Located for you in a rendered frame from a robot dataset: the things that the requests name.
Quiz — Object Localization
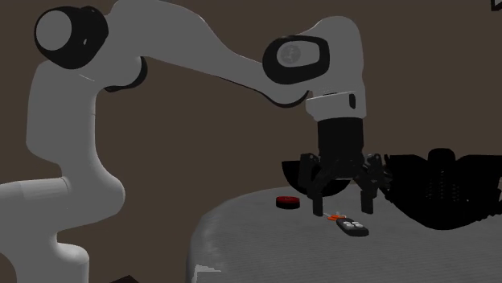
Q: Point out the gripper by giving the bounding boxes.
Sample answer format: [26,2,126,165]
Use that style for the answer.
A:
[299,117,393,217]

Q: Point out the black remote control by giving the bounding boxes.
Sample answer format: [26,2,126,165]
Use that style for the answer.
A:
[335,217,370,238]

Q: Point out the red and black round disc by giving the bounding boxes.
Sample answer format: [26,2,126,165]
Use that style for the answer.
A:
[275,195,302,211]

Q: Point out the black bowl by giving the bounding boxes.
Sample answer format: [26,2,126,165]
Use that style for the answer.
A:
[281,159,356,197]

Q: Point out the large black mesh object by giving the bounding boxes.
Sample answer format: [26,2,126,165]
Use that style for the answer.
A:
[382,147,502,231]

